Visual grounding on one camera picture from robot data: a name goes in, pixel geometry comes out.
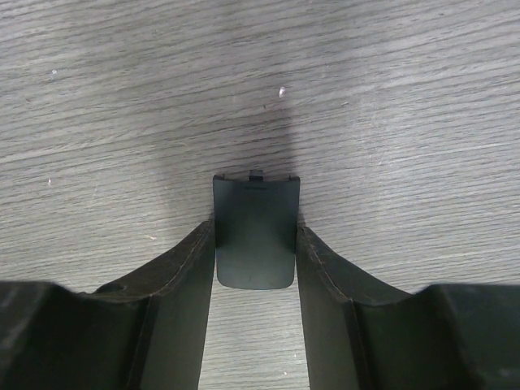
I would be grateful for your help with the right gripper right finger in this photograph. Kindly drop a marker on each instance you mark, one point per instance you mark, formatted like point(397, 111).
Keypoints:
point(361, 333)

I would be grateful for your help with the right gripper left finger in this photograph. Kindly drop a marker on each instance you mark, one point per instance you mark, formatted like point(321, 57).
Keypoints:
point(145, 330)

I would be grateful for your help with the black battery cover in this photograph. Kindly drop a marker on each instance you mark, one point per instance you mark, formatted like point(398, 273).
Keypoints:
point(255, 225)

